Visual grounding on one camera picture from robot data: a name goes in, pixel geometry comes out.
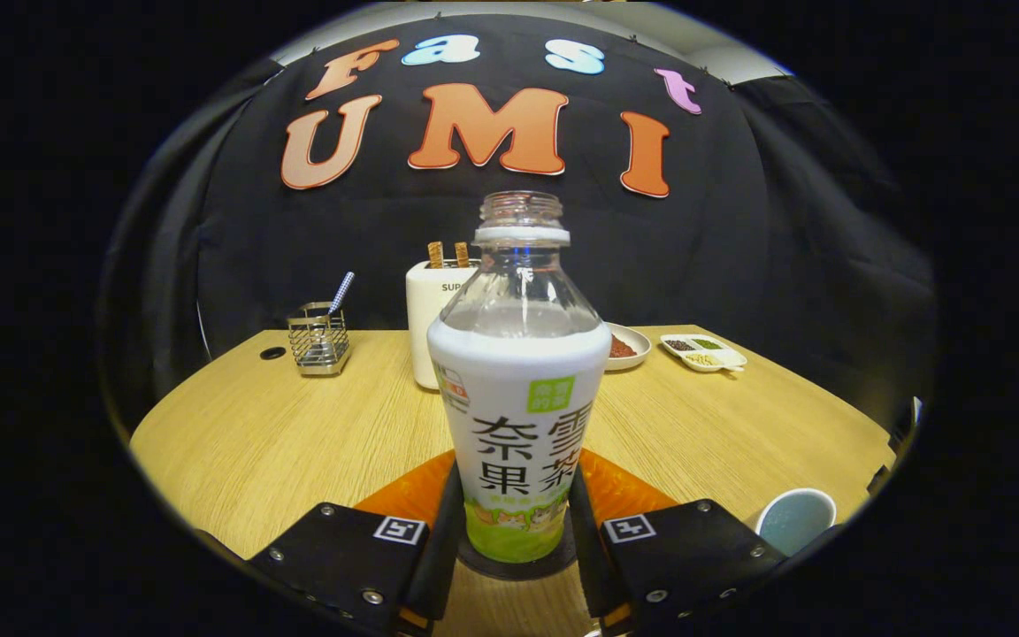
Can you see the dark brown round coaster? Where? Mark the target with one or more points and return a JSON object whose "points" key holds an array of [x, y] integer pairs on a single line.
{"points": [[518, 571]]}

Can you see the clear juice bottle white label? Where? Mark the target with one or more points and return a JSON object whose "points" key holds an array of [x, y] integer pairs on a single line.
{"points": [[518, 380]]}

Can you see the white plate with red powder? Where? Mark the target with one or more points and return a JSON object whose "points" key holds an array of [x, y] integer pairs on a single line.
{"points": [[629, 348]]}

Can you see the brown toast slice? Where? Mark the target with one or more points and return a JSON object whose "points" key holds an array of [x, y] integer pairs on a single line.
{"points": [[435, 255], [463, 255]]}

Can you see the wooden table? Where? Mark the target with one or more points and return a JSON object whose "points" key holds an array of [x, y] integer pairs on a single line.
{"points": [[297, 442]]}

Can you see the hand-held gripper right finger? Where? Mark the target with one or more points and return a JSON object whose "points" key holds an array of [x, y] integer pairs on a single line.
{"points": [[589, 566]]}

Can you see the white cup blue inside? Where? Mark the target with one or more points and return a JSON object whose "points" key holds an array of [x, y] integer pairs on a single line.
{"points": [[797, 520]]}

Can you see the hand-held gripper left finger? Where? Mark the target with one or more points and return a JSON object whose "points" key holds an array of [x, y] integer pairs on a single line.
{"points": [[446, 566]]}

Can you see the white divided spice dish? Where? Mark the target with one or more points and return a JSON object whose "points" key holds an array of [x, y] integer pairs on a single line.
{"points": [[704, 352]]}

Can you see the white toaster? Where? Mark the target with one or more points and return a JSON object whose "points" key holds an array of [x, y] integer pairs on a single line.
{"points": [[425, 327]]}

